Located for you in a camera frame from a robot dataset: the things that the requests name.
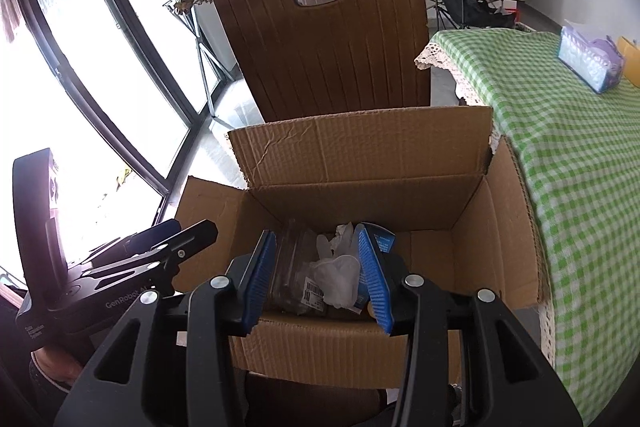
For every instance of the blue carton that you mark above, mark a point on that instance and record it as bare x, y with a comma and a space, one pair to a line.
384, 241

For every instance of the brown cardboard box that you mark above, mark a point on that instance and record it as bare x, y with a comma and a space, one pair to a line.
360, 157

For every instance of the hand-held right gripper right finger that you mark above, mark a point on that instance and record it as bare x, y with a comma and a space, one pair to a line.
375, 277

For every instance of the brown wooden chair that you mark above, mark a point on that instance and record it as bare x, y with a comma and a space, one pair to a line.
325, 57

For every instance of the purple tissue pack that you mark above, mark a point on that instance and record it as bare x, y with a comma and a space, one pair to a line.
590, 59

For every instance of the white plastic bag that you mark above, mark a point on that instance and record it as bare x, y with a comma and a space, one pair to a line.
335, 277

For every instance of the metal drying rack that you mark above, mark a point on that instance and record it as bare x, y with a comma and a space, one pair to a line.
187, 2

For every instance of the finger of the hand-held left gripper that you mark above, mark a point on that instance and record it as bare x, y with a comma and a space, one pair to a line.
165, 247
150, 234

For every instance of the yellow cup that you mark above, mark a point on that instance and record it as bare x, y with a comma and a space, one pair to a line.
631, 62

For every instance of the green checkered tablecloth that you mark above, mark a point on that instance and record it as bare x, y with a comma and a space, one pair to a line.
575, 182

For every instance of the black camping chair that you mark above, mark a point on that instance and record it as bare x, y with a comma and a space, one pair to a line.
452, 2

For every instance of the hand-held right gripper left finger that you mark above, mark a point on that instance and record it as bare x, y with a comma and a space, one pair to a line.
260, 277

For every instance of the black window frame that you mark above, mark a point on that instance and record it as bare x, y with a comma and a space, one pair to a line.
130, 57

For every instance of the clear plastic container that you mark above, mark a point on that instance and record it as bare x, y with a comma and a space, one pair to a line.
292, 267

